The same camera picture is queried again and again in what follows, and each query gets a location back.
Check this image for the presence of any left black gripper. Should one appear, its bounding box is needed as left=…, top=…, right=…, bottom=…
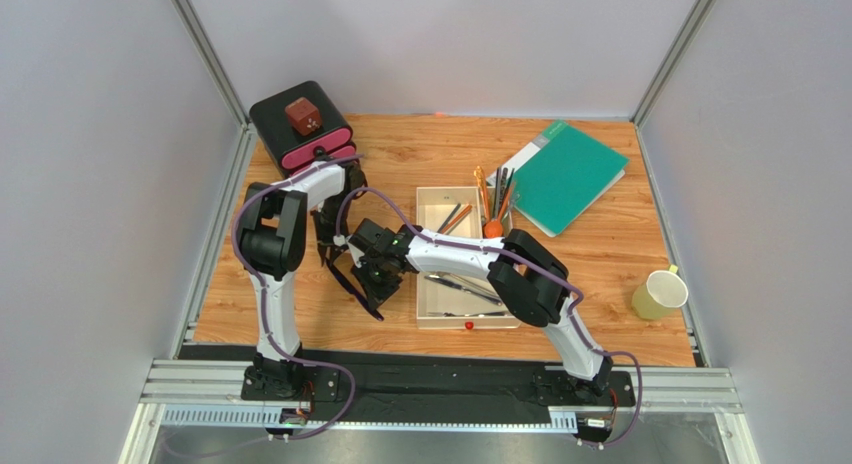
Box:
left=310, top=194, right=353, bottom=265

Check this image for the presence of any blue serrated knife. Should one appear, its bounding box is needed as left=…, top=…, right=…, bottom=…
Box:
left=326, top=261, right=384, bottom=322

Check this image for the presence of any silver table knife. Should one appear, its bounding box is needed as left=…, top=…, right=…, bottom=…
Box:
left=424, top=274, right=505, bottom=307

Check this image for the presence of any blue-grey chopstick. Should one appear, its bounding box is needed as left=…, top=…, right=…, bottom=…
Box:
left=438, top=203, right=461, bottom=233

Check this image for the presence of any orange chopstick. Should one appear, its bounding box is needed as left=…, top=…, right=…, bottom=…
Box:
left=441, top=205, right=472, bottom=234

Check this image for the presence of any gold ornate spoon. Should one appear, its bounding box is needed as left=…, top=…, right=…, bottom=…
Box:
left=474, top=166, right=491, bottom=224

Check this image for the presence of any black spoon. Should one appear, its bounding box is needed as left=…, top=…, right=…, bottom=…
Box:
left=493, top=167, right=507, bottom=217

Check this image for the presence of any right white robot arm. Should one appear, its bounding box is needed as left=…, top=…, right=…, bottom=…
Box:
left=335, top=219, right=613, bottom=395

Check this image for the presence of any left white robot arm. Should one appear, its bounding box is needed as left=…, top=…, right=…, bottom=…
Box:
left=231, top=156, right=366, bottom=395

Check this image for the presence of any silver fork diagonal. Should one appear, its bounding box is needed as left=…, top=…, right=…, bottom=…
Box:
left=432, top=273, right=501, bottom=299

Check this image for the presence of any white divided utensil tray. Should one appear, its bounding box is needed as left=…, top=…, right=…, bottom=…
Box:
left=412, top=186, right=520, bottom=331

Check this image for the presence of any black pink drawer box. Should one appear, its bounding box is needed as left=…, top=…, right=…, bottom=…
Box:
left=249, top=80, right=356, bottom=177

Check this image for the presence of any brown cube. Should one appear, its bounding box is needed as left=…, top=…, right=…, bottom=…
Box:
left=284, top=97, right=323, bottom=137

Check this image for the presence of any silver fork front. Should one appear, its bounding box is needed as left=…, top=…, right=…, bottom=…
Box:
left=419, top=311, right=509, bottom=318

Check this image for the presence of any green notebook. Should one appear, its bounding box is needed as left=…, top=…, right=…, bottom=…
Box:
left=499, top=120, right=629, bottom=237

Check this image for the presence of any yellow-green mug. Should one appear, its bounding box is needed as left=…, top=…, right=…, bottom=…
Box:
left=631, top=264, right=689, bottom=320

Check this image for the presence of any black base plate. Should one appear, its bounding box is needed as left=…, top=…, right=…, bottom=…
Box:
left=178, top=343, right=637, bottom=425

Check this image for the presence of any aluminium frame rail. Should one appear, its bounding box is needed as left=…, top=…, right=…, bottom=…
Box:
left=120, top=348, right=759, bottom=463

